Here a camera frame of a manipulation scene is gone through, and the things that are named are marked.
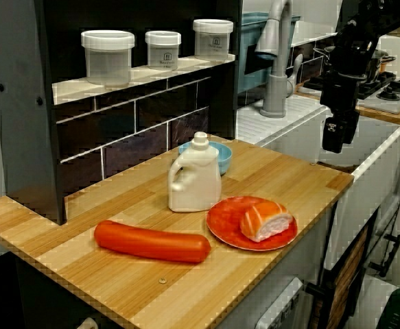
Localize orange plate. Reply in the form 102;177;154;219
206;195;298;252

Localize white toy detergent bottle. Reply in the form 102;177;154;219
167;131;223;212

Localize white toy sink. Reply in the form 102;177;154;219
235;92;400;193

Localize grey toy faucet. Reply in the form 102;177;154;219
254;0;295;119

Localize black cabinet door handle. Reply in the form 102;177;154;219
369;234;400;277

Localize white toy kitchen cabinet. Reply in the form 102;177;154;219
240;126;400;329

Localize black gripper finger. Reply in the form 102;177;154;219
342;110;361;145
322;114;348;154

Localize toy stove top black burners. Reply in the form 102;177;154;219
302;68;400;116

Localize tall clear jar white lid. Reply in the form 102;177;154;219
192;19;234;60

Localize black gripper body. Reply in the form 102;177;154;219
319;73;362;117

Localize grey toy dispenser panel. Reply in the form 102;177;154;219
254;277;305;329

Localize wide clear jar white lid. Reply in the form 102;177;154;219
80;29;135;86

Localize small metal pot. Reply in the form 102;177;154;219
366;49;398;82

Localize red toy sausage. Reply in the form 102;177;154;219
94;220;211;264

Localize grey faucet lever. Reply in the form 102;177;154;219
287;53;304;95

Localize toy salmon sushi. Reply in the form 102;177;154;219
239;201;296;243

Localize light blue bowl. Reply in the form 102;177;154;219
178;141;233;175

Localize teal plastic bin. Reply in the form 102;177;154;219
237;12;298;93

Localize small clear jar white lid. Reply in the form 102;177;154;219
145;30;183;71

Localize dark shelf unit tiled backsplash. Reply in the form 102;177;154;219
0;0;244;226

